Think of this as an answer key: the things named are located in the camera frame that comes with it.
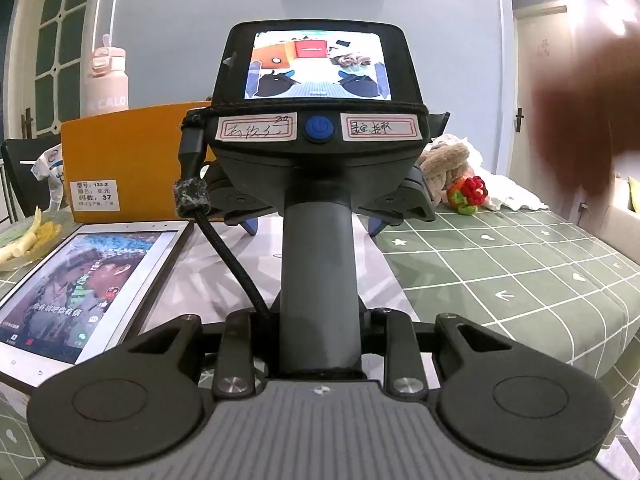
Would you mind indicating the orange cardboard box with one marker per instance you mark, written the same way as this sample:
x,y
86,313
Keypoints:
x,y
140,160

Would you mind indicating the yellow fruit pieces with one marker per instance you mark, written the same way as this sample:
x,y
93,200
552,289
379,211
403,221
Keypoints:
x,y
25,240

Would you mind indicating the pale sofa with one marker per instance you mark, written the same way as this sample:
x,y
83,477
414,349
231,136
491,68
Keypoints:
x,y
627,220

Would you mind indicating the brown plush toy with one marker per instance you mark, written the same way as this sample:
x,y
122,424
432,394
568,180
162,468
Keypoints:
x,y
445,165

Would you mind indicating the black chair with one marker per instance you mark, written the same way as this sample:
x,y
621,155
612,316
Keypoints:
x,y
20,160

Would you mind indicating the cream wooden door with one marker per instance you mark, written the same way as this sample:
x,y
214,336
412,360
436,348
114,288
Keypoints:
x,y
545,110

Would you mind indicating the pink water bottle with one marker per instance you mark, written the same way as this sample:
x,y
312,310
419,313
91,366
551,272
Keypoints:
x,y
105,90

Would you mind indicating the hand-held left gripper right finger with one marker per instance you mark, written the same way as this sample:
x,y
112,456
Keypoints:
x,y
402,350

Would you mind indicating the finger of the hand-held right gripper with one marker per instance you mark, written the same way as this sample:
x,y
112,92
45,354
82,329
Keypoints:
x,y
250,225
377,226

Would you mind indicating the glass plate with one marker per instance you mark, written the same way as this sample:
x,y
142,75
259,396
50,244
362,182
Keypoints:
x,y
60,240

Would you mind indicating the white marbled table mat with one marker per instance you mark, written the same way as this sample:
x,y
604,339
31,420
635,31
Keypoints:
x,y
205,285

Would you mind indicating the blurred brown shape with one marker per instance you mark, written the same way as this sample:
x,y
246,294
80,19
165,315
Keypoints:
x,y
585,135

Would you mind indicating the white tablet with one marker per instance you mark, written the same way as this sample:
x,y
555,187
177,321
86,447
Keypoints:
x,y
90,285

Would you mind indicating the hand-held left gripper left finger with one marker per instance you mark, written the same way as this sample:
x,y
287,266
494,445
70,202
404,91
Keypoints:
x,y
235,345

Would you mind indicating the white milk packet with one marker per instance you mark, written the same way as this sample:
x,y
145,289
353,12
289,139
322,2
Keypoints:
x,y
50,170

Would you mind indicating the glass pane door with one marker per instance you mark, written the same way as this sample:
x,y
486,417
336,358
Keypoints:
x,y
60,35

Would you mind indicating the red and green toy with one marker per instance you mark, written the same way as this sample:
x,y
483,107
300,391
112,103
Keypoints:
x,y
470,191

